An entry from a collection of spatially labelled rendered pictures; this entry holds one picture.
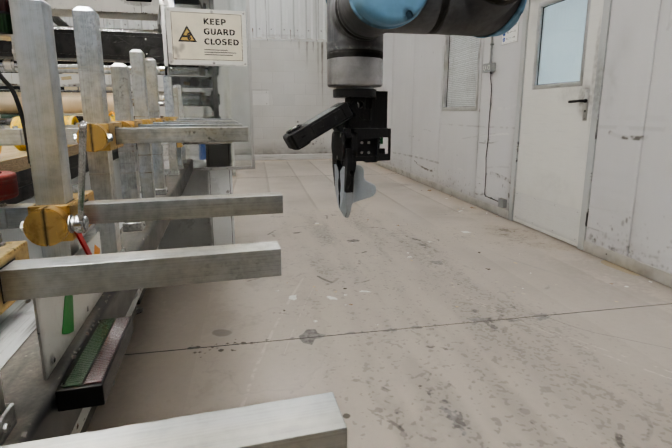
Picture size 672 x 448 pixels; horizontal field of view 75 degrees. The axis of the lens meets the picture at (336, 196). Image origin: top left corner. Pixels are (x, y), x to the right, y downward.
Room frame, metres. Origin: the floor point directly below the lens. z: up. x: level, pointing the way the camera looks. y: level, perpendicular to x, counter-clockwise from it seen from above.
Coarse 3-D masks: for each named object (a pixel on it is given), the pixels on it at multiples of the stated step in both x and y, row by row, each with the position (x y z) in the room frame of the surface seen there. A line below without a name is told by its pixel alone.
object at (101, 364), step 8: (120, 320) 0.57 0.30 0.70; (128, 320) 0.57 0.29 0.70; (112, 328) 0.55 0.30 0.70; (120, 328) 0.55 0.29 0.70; (112, 336) 0.53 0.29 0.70; (120, 336) 0.53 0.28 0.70; (104, 344) 0.51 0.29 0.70; (112, 344) 0.51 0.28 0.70; (104, 352) 0.49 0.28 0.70; (112, 352) 0.49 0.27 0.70; (96, 360) 0.47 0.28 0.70; (104, 360) 0.47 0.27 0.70; (96, 368) 0.45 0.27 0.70; (104, 368) 0.45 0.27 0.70; (88, 376) 0.44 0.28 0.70; (96, 376) 0.44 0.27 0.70
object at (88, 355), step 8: (104, 320) 0.57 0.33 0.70; (112, 320) 0.57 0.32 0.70; (96, 328) 0.55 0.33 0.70; (104, 328) 0.55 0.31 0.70; (96, 336) 0.53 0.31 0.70; (104, 336) 0.53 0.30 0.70; (88, 344) 0.51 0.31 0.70; (96, 344) 0.51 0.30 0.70; (88, 352) 0.49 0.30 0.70; (96, 352) 0.49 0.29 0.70; (80, 360) 0.47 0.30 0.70; (88, 360) 0.47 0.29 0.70; (80, 368) 0.45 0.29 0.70; (88, 368) 0.45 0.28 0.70; (72, 376) 0.44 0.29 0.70; (80, 376) 0.44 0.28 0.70; (72, 384) 0.42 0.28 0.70; (80, 384) 0.43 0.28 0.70
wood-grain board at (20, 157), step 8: (72, 144) 1.25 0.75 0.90; (8, 152) 1.00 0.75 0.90; (16, 152) 1.00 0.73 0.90; (24, 152) 1.00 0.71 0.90; (72, 152) 1.21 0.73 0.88; (0, 160) 0.83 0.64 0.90; (8, 160) 0.84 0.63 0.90; (16, 160) 0.87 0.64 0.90; (24, 160) 0.91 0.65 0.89; (0, 168) 0.81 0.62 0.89; (8, 168) 0.84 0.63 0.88; (16, 168) 0.87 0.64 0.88; (24, 168) 0.90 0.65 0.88
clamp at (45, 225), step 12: (60, 204) 0.57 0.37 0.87; (72, 204) 0.58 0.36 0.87; (36, 216) 0.54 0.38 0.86; (48, 216) 0.54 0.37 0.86; (60, 216) 0.55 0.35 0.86; (24, 228) 0.53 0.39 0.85; (36, 228) 0.54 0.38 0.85; (48, 228) 0.54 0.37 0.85; (60, 228) 0.54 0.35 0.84; (36, 240) 0.54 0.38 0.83; (48, 240) 0.54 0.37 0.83; (60, 240) 0.55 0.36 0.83; (72, 240) 0.57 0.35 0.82
